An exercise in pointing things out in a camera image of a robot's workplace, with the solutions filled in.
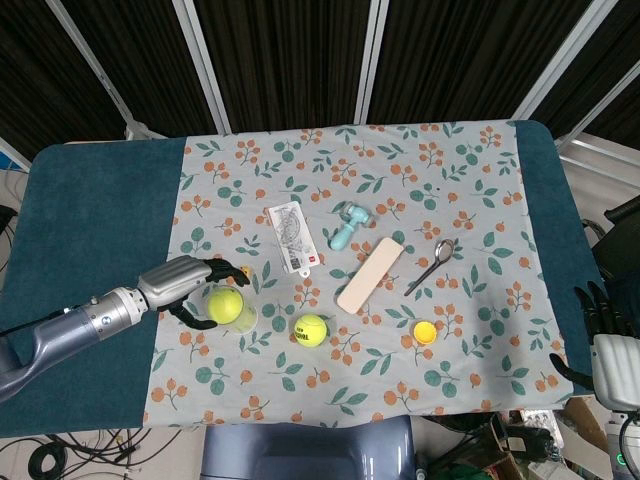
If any floral patterned tablecloth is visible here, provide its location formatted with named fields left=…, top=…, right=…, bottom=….
left=143, top=119, right=572, bottom=429

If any black cable bundle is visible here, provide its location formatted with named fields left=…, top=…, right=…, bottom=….
left=27, top=430, right=181, bottom=480

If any plain yellow tennis ball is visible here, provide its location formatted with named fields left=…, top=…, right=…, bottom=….
left=206, top=288, right=244, bottom=324

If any tennis ball with black print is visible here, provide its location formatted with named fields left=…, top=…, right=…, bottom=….
left=292, top=312, right=329, bottom=347

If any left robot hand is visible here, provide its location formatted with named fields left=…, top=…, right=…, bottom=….
left=135, top=255, right=250, bottom=330

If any blue robot torso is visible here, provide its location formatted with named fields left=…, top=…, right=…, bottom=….
left=201, top=414, right=417, bottom=480

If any packaged clear ruler set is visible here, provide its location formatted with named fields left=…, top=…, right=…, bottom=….
left=267, top=201, right=320, bottom=279

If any beige rectangular case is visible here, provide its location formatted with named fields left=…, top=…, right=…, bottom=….
left=336, top=236, right=405, bottom=315

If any metal spoon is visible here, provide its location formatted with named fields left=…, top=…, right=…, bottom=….
left=403, top=238, right=455, bottom=297

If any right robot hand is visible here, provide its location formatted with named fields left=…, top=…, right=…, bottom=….
left=548, top=280, right=640, bottom=411

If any clear yellow plastic cup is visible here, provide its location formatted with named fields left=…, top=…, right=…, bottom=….
left=204, top=284, right=259, bottom=334

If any black spare robot hand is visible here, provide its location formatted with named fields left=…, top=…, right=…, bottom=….
left=504, top=425, right=557, bottom=462

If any teal table cover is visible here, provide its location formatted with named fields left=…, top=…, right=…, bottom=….
left=0, top=119, right=609, bottom=440

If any cardboard box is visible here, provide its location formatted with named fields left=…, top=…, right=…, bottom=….
left=469, top=397, right=609, bottom=480

